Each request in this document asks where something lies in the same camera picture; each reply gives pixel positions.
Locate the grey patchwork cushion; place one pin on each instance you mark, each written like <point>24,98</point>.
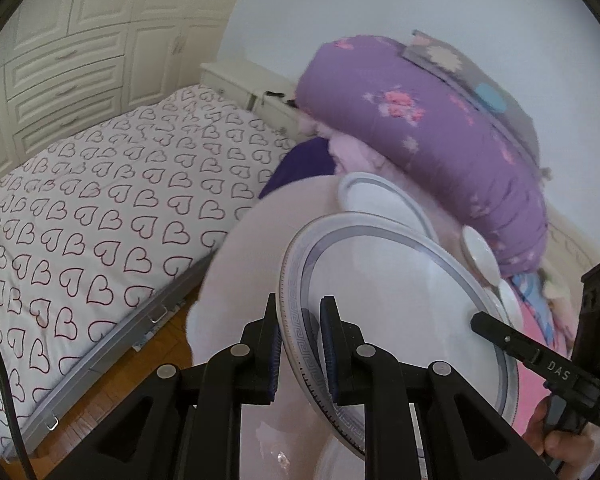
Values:
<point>480,90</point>

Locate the dark purple cloth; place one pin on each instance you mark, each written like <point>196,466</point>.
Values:
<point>300,165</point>

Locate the purple floral quilt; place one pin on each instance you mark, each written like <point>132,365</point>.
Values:
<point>430,125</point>

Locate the heart print bed sheet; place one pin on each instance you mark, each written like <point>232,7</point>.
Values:
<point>105,210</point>

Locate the large plate with patterned rim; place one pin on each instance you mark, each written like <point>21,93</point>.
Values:
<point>405,300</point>

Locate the person's right hand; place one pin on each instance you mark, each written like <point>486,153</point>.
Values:
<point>565,452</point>

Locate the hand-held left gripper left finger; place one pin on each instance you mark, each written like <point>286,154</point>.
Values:
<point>272,360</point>

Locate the white nightstand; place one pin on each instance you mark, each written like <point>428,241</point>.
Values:
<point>240,80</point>

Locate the light pink blanket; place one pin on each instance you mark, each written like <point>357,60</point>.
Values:
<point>355,155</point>

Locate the grey bed frame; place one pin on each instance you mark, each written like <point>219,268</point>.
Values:
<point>130,330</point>

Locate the light blue printed blanket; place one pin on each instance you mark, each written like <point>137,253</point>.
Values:
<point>527,290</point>

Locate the white plate with grey rim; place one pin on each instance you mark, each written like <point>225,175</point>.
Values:
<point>375,200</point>

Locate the cream headboard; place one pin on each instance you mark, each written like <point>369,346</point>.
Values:
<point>570,245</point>

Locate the pink fleece blanket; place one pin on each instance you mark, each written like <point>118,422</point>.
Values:
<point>532,385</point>

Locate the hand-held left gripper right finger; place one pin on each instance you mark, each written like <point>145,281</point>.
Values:
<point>330,360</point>

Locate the cream panelled wardrobe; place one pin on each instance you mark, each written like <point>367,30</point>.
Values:
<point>80,35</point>

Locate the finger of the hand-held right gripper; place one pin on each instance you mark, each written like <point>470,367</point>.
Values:
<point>520,347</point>

